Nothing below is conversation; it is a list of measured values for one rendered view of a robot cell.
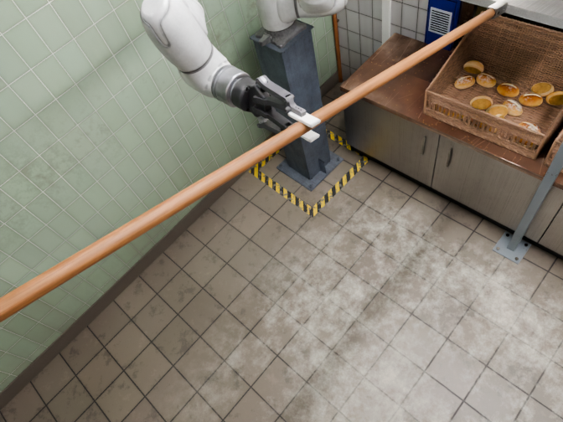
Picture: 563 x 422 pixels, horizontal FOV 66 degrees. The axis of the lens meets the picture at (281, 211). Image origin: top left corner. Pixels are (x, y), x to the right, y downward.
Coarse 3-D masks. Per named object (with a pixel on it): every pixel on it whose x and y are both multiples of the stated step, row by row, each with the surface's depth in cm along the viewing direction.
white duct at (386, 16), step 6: (384, 0) 241; (390, 0) 239; (384, 6) 244; (390, 6) 242; (384, 12) 247; (390, 12) 246; (384, 18) 250; (384, 24) 253; (384, 30) 257; (384, 36) 260; (384, 42) 263
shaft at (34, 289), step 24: (480, 24) 136; (432, 48) 120; (384, 72) 109; (360, 96) 103; (264, 144) 87; (240, 168) 83; (192, 192) 77; (144, 216) 72; (168, 216) 75; (120, 240) 69; (72, 264) 65; (24, 288) 62; (48, 288) 63; (0, 312) 60
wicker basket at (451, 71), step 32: (480, 32) 210; (512, 32) 201; (544, 32) 192; (448, 64) 206; (512, 64) 208; (544, 64) 199; (448, 96) 215; (544, 96) 204; (480, 128) 196; (512, 128) 184; (544, 128) 194
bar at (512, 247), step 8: (560, 152) 162; (560, 160) 164; (552, 168) 170; (560, 168) 167; (552, 176) 172; (544, 184) 179; (552, 184) 178; (536, 192) 184; (544, 192) 182; (536, 200) 188; (528, 208) 195; (536, 208) 192; (528, 216) 199; (520, 224) 207; (528, 224) 203; (504, 232) 233; (520, 232) 211; (504, 240) 230; (512, 240) 220; (520, 240) 221; (496, 248) 229; (504, 248) 228; (512, 248) 225; (520, 248) 226; (528, 248) 226; (504, 256) 226; (512, 256) 225; (520, 256) 224
